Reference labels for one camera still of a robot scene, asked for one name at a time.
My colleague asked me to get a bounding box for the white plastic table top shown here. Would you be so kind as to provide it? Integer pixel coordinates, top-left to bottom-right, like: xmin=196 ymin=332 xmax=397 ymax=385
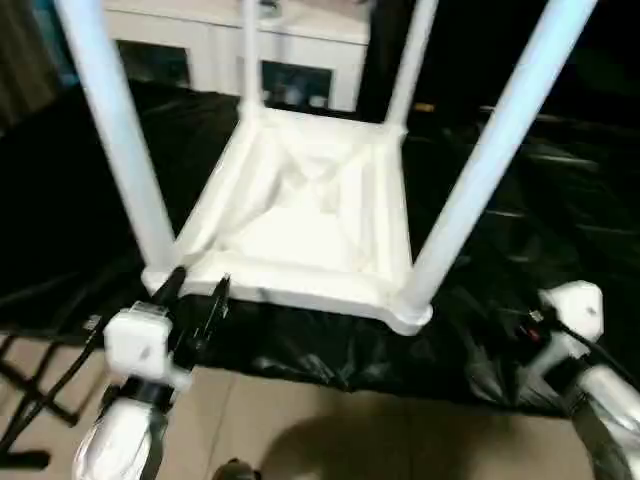
xmin=140 ymin=106 xmax=435 ymax=337

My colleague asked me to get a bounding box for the white plastic table leg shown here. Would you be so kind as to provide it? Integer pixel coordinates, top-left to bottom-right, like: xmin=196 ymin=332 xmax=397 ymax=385
xmin=411 ymin=0 xmax=600 ymax=322
xmin=381 ymin=0 xmax=440 ymax=135
xmin=56 ymin=0 xmax=182 ymax=282
xmin=241 ymin=0 xmax=267 ymax=120

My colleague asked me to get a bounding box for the black mat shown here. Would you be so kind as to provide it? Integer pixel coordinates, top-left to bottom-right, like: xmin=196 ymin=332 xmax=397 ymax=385
xmin=0 ymin=74 xmax=640 ymax=417

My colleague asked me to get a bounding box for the black left robot foot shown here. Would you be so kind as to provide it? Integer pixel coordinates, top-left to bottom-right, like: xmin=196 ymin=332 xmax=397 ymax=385
xmin=213 ymin=456 xmax=265 ymax=480

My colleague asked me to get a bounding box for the grey brown curtain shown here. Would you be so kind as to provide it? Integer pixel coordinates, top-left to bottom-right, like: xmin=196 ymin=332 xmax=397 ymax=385
xmin=0 ymin=0 xmax=67 ymax=132

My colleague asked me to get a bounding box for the white cabinet with glass doors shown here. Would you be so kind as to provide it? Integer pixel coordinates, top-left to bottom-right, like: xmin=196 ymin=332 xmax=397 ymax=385
xmin=101 ymin=0 xmax=372 ymax=115

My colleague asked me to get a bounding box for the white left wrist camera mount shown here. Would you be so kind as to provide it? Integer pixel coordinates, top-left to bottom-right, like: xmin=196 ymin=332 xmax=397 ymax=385
xmin=102 ymin=301 xmax=195 ymax=392

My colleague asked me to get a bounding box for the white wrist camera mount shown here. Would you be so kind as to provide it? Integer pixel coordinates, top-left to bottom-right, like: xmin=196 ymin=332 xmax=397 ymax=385
xmin=102 ymin=301 xmax=195 ymax=392
xmin=536 ymin=279 xmax=606 ymax=375

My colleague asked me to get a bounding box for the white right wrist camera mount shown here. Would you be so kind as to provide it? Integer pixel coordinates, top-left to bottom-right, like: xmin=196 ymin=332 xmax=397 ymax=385
xmin=536 ymin=279 xmax=606 ymax=375

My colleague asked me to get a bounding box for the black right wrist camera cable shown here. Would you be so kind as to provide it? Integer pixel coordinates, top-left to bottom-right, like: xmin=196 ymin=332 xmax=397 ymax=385
xmin=553 ymin=318 xmax=640 ymax=397

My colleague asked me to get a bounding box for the black metal stand frame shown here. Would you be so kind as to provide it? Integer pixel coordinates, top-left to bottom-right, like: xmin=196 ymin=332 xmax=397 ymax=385
xmin=0 ymin=333 xmax=82 ymax=462

